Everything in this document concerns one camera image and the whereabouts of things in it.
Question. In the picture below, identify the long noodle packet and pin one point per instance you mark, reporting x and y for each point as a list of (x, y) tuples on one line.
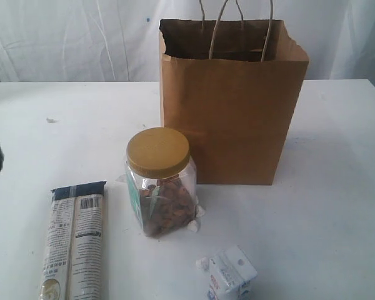
[(71, 266)]

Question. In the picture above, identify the brown paper shopping bag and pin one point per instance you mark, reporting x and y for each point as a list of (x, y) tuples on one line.
[(231, 88)]

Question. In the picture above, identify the clear tape piece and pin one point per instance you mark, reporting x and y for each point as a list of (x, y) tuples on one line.
[(122, 178)]

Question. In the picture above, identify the clear jar gold lid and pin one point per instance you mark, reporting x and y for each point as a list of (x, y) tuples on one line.
[(161, 180)]

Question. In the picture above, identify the small white milk carton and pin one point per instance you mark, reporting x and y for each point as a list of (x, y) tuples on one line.
[(231, 275)]

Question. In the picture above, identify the white crumpled scrap near carton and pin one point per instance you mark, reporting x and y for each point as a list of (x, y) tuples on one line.
[(203, 264)]

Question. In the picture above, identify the white backdrop sheet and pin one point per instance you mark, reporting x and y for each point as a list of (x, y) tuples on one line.
[(118, 40)]

